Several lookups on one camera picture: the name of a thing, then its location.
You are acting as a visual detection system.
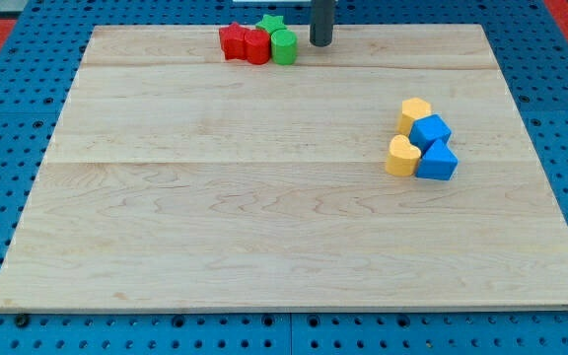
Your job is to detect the green star block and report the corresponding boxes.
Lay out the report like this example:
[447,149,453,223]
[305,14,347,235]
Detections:
[255,14,287,35]

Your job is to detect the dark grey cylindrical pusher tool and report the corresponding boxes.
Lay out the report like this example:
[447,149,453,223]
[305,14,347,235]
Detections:
[310,0,336,47]

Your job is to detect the light wooden board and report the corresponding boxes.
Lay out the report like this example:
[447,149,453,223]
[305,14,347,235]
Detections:
[0,25,568,314]

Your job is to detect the red cylinder block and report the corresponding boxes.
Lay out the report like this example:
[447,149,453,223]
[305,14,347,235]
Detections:
[244,29,271,65]

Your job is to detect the blue triangle block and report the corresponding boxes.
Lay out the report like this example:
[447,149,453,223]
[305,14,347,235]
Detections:
[415,140,459,180]

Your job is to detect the blue cube block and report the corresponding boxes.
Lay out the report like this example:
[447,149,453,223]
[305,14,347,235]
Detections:
[408,114,452,153]

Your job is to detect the yellow heart block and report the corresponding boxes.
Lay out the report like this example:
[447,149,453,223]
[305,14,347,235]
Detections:
[385,134,422,177]

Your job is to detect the green cylinder block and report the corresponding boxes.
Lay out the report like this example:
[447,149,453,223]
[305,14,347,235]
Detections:
[271,30,297,65]

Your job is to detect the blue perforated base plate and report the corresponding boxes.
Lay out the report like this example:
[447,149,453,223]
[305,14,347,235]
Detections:
[0,0,568,354]

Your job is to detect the red star block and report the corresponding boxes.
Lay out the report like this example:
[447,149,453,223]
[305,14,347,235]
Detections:
[218,22,249,60]

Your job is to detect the yellow hexagon block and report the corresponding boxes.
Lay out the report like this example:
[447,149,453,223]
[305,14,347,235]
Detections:
[396,98,432,136]

